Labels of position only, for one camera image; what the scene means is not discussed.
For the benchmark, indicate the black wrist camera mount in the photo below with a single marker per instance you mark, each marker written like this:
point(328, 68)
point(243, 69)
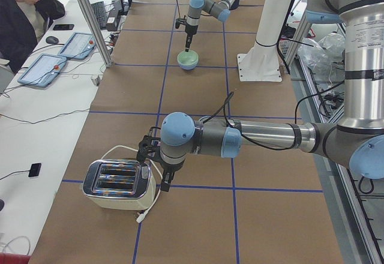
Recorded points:
point(180, 21)
point(149, 148)

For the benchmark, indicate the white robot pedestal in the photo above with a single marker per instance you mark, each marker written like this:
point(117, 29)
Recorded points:
point(261, 62)

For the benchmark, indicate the black keyboard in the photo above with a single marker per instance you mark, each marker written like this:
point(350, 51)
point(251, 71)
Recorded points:
point(100, 14)

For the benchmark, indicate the blue teach pendant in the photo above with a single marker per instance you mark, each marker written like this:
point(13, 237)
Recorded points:
point(78, 46)
point(43, 71)

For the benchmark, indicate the blue teach pendant far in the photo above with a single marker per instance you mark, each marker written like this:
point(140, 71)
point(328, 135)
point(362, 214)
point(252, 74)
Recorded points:
point(78, 46)

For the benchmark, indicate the black smartphone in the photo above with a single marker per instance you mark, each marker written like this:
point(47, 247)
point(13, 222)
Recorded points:
point(63, 27)

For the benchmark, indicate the aluminium frame post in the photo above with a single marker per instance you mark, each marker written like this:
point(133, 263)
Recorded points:
point(90, 18)

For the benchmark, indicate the blue teach pendant near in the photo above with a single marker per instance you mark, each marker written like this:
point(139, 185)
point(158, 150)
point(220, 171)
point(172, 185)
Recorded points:
point(43, 71)

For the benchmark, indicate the blue bowl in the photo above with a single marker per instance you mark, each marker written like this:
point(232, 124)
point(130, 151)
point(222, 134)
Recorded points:
point(188, 66)

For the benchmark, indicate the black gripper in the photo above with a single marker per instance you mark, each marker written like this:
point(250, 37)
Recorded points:
point(189, 30)
point(171, 165)

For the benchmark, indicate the green bowl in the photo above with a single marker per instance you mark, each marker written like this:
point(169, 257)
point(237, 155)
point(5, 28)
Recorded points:
point(188, 59)

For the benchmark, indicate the cream toaster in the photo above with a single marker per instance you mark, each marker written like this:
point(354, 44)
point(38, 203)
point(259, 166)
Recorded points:
point(120, 184)

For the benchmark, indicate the black computer mouse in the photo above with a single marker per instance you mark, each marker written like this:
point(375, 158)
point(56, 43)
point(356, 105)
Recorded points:
point(52, 40)

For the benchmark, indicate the seated person in black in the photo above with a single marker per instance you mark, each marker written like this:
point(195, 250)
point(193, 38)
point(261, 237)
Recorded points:
point(23, 24)

